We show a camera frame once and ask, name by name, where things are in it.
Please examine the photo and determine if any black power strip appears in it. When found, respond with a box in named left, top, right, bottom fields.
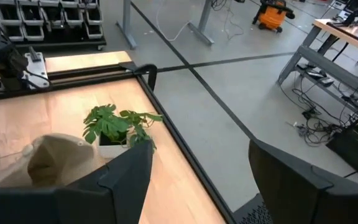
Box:
left=305, top=70, right=335, bottom=87

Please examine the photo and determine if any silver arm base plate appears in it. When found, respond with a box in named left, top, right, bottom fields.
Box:
left=23, top=46, right=50, bottom=90

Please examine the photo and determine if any light beige baseball cap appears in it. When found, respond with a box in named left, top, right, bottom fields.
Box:
left=0, top=133, right=106, bottom=189

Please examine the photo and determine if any white floor cable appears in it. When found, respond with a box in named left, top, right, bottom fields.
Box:
left=155, top=0, right=193, bottom=42

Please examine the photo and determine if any black floor computer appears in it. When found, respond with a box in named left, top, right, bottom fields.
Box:
left=326, top=107, right=358, bottom=184

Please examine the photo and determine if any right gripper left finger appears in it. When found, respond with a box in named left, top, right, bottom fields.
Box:
left=54, top=139, right=154, bottom=224

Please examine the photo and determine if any wooden desk gray frame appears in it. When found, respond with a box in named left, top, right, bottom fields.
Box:
left=277, top=18, right=358, bottom=108

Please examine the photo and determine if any black floor cable tangle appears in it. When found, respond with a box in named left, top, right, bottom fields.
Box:
left=280, top=74, right=358, bottom=147

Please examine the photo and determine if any white storage bin rack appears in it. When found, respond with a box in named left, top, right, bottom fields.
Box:
left=0, top=0, right=108, bottom=51

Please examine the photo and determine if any green plant in white pot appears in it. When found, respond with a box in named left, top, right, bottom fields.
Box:
left=82, top=103, right=164, bottom=160

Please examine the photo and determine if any orange shop vacuum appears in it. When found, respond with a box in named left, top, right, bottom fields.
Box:
left=252, top=0, right=296, bottom=34

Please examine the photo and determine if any gray desk foot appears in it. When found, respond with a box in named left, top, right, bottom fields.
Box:
left=187, top=0, right=215, bottom=47
left=116, top=0, right=138, bottom=50

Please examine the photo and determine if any black keyboard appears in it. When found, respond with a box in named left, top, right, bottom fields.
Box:
left=233, top=192, right=275, bottom=224

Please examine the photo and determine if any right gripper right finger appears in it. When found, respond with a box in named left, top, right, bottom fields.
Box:
left=247, top=138, right=358, bottom=224

